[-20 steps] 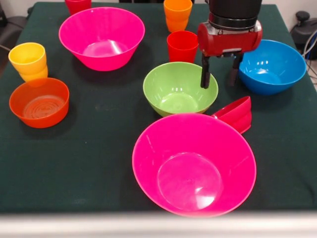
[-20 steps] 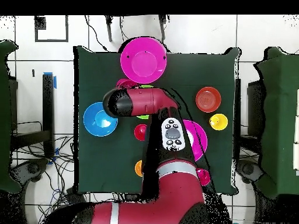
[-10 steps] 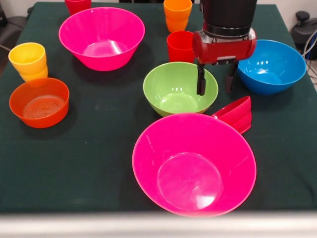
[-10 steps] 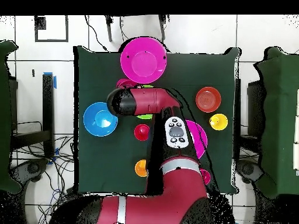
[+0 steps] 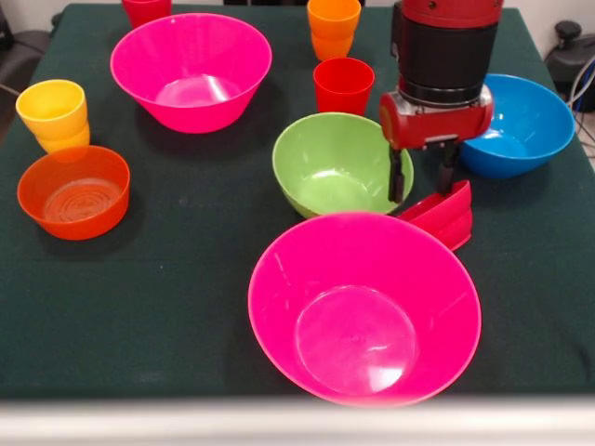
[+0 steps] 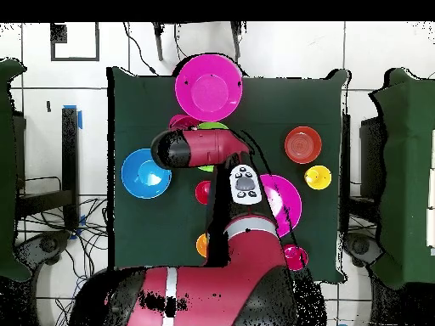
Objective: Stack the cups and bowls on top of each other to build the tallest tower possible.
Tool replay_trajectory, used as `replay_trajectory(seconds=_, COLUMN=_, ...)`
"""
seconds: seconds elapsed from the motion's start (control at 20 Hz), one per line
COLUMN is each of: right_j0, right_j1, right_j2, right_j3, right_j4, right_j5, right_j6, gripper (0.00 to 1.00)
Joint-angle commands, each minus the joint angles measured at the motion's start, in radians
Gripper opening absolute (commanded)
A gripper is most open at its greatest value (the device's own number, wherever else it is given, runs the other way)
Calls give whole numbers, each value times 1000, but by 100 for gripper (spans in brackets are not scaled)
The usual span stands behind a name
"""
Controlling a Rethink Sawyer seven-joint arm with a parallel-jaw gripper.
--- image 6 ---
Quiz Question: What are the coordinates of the tangle of cables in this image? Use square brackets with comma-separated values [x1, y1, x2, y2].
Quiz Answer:
[16, 196, 110, 326]

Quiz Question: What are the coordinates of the black cable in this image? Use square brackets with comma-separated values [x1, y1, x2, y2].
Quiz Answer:
[122, 22, 158, 76]

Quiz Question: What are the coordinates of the orange bowl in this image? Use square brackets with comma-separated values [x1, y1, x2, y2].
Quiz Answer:
[284, 126, 323, 165]

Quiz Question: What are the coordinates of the small crimson bowl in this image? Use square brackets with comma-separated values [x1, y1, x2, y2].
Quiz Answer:
[168, 114, 201, 132]

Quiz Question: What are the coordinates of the black square floor frame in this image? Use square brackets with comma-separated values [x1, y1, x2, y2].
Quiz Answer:
[49, 22, 100, 62]

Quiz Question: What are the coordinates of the orange cup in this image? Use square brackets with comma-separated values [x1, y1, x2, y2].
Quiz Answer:
[195, 232, 209, 259]

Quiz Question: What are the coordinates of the yellow cup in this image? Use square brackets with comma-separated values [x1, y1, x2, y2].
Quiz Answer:
[303, 165, 333, 191]

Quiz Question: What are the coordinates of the black stand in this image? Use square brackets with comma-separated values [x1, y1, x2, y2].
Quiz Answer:
[14, 106, 81, 232]
[340, 114, 352, 235]

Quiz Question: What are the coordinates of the green bowl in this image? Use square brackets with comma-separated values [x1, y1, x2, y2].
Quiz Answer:
[197, 121, 229, 173]

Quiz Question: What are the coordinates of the neighbouring green covered table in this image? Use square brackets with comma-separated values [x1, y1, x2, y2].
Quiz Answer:
[0, 58, 32, 283]
[370, 67, 435, 286]

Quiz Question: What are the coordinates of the crimson cup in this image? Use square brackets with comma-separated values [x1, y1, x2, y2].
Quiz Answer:
[282, 244, 309, 272]

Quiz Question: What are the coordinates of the black tripod leg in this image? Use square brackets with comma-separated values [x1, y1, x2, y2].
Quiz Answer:
[230, 21, 247, 62]
[151, 22, 165, 62]

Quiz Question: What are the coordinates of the dark green table cloth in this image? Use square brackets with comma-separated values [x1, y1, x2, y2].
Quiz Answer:
[106, 66, 351, 284]

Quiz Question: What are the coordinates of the blue bowl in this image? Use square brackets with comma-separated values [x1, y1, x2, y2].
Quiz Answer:
[121, 148, 173, 200]

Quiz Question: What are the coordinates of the blue tape piece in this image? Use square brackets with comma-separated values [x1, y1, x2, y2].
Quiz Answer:
[63, 104, 84, 131]

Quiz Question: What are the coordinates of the red cup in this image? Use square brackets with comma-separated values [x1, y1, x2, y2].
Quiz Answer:
[194, 180, 212, 206]

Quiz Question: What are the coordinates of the large pink bowl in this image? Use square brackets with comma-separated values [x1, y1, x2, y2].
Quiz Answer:
[259, 173, 302, 239]
[174, 53, 244, 122]

